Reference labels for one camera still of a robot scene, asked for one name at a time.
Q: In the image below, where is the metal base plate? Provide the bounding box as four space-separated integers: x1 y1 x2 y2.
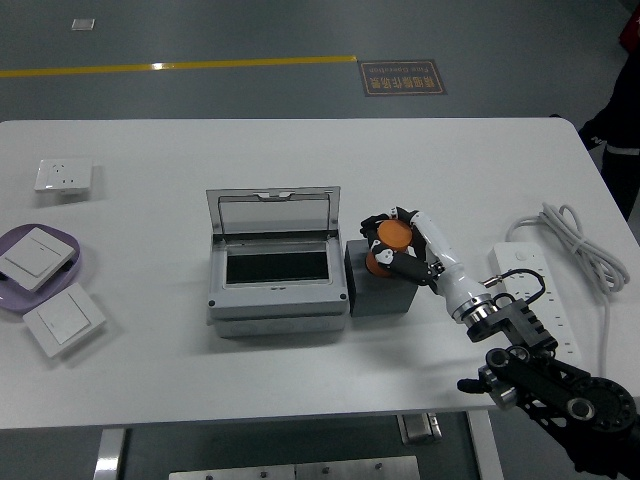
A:
168 455 421 480

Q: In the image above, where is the grey cube with round hole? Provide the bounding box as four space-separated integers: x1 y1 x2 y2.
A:
343 238 419 318

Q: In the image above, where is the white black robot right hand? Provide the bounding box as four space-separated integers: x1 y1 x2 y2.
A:
358 203 489 321

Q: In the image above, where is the white power cord with plug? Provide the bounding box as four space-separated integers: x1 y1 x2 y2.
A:
504 201 632 381

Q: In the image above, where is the person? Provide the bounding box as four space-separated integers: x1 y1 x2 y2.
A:
578 49 640 224

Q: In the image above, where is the white wall socket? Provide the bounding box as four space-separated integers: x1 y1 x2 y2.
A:
33 158 95 194

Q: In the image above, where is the red object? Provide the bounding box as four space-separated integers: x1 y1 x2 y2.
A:
619 9 640 51

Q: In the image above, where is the orange cylinder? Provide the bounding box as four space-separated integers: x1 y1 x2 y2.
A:
364 219 416 279

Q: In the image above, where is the grey table bracket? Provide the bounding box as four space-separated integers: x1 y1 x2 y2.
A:
397 413 444 446

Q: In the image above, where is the white wall switch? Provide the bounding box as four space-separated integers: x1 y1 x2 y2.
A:
22 283 107 359
0 225 74 292

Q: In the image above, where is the white power strip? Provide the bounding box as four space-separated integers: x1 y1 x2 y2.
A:
488 241 584 364

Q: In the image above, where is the grey electrical box clear lid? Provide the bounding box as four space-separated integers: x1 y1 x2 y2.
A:
204 186 349 340

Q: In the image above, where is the white table leg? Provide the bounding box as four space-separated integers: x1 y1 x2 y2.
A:
464 410 505 480

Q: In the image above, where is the purple tray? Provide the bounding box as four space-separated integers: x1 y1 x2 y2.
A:
0 223 82 315

